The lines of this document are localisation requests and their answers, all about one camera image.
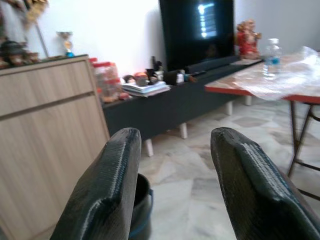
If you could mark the dark figurine group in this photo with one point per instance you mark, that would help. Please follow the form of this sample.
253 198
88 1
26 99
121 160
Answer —
15 53

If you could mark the black remote control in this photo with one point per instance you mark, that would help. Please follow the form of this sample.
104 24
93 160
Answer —
198 73

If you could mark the black flat television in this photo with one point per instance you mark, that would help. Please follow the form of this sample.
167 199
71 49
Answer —
185 42

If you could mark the black soundbar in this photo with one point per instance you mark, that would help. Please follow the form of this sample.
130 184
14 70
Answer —
212 63

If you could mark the red-edged folding table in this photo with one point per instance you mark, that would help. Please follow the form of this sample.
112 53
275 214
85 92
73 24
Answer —
225 85

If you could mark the orange and grey toy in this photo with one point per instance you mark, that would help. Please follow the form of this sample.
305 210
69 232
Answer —
140 78

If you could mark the black low TV console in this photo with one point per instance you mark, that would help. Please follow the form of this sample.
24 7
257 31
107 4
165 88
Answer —
162 107

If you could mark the stack of white papers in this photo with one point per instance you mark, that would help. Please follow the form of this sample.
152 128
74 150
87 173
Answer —
147 88

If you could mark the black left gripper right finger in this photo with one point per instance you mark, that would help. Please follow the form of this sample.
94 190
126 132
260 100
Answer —
255 195

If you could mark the black box on console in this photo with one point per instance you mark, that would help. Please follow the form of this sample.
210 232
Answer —
172 78

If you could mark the small dark-haired doll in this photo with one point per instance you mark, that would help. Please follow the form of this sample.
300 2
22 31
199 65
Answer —
129 79

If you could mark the clear plastic sheet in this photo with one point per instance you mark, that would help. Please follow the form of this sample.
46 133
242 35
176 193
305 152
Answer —
287 77

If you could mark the red Ganesha statue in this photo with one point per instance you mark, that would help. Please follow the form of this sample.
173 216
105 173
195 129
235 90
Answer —
247 41

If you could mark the plastic jar with red lid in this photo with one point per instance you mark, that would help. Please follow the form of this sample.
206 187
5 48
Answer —
107 81

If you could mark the clear water bottle blue label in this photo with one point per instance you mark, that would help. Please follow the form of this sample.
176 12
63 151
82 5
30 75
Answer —
272 58

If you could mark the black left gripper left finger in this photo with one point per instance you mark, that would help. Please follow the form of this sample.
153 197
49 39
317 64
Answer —
107 190

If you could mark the golden dried decoration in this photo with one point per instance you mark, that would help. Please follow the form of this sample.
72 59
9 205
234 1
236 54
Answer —
36 10

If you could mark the light wooden cabinet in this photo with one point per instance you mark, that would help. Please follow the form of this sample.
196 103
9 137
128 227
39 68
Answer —
45 120

